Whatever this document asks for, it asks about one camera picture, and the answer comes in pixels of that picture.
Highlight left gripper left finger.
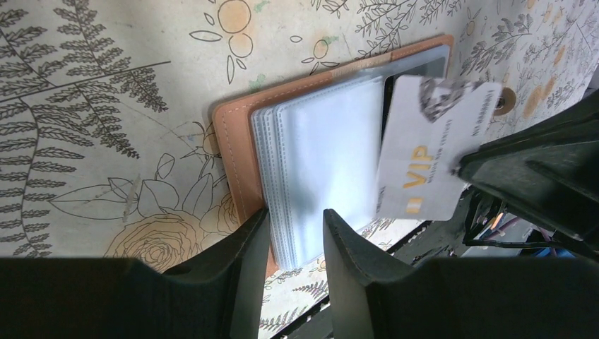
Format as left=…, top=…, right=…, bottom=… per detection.
left=1, top=208, right=270, bottom=338

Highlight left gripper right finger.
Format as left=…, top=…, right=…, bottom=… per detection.
left=323, top=209, right=598, bottom=338

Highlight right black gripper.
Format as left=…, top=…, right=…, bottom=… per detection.
left=457, top=92, right=598, bottom=261

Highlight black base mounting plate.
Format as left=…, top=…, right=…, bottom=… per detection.
left=260, top=189, right=571, bottom=338

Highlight pink leather card holder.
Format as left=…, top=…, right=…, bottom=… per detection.
left=211, top=33, right=517, bottom=277

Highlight floral patterned table mat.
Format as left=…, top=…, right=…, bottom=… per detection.
left=0, top=0, right=599, bottom=339

